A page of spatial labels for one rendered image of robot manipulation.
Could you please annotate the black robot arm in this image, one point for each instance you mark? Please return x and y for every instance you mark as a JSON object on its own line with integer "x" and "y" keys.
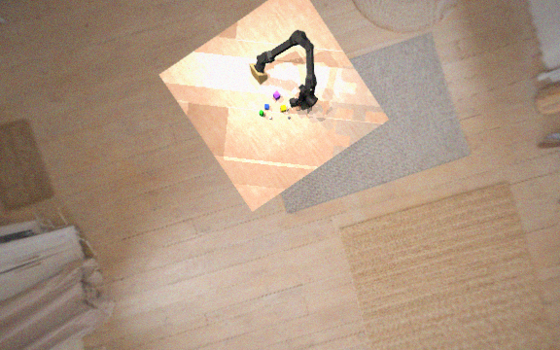
{"x": 297, "y": 38}

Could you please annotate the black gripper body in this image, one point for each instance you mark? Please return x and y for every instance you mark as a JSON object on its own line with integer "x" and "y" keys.
{"x": 294, "y": 102}

